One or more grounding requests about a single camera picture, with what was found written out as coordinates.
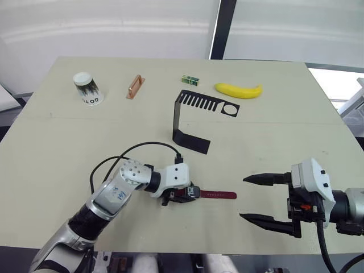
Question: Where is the dark window pillar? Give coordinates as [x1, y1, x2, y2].
[209, 0, 237, 60]

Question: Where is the black bent metal watch stand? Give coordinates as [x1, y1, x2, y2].
[171, 89, 241, 155]

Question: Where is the grey white equipment beside table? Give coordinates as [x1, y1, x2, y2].
[329, 67, 364, 137]

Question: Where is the rose gold smartwatch body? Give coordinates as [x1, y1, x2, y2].
[185, 186, 200, 201]

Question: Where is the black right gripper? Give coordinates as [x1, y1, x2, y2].
[239, 171, 326, 239]

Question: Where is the white printed paper cup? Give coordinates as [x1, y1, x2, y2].
[72, 72, 104, 108]

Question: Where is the dark furniture beside table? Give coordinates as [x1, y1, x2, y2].
[0, 82, 29, 143]

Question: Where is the white rounded shape under table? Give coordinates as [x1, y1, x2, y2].
[133, 253, 159, 273]

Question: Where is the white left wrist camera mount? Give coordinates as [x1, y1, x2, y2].
[150, 163, 191, 199]

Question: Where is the yellow banana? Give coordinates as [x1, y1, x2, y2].
[214, 82, 263, 100]

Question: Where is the small green box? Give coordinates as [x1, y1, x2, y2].
[181, 75, 200, 86]

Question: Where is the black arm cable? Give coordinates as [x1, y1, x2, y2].
[89, 141, 184, 195]
[316, 220, 364, 273]

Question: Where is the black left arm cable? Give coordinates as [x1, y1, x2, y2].
[89, 141, 184, 195]

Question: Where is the copper coloured handle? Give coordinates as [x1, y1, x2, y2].
[126, 75, 146, 100]

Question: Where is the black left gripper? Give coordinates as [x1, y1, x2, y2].
[160, 180, 197, 206]

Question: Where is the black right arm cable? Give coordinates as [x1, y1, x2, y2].
[316, 220, 364, 273]

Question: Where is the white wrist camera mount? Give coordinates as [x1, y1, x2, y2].
[150, 163, 191, 199]
[290, 158, 337, 228]

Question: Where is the dark red strap with holes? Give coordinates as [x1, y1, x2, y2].
[198, 191, 238, 200]

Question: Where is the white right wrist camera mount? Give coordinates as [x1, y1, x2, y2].
[290, 158, 337, 228]

